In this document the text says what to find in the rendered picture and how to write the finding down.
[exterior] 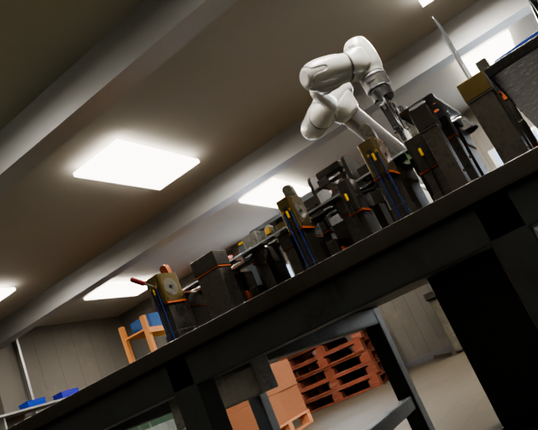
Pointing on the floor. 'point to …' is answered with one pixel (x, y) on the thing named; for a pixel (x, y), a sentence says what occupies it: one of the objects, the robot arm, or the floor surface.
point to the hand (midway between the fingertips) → (406, 140)
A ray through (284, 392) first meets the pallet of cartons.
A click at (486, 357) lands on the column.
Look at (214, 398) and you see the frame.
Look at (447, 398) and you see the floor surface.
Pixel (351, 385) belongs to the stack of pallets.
